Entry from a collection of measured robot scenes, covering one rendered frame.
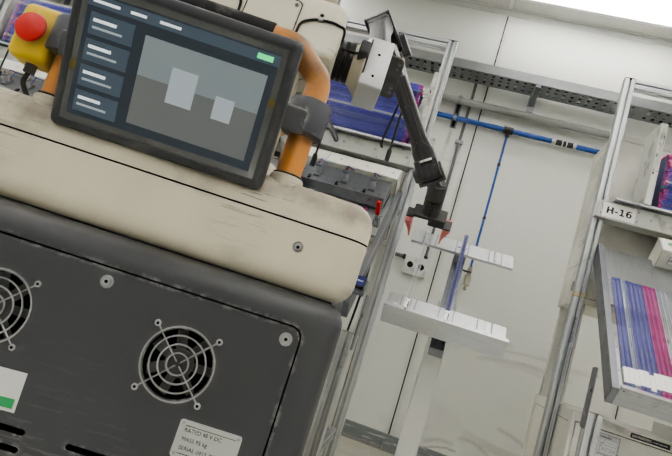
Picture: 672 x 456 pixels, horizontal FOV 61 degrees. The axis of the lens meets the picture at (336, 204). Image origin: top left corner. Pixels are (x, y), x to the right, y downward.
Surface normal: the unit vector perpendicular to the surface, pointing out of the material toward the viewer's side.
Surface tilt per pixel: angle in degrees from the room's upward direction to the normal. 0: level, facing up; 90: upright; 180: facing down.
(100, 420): 90
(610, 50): 90
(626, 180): 90
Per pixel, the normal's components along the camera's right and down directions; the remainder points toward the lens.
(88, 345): 0.08, -0.16
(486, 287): -0.15, -0.23
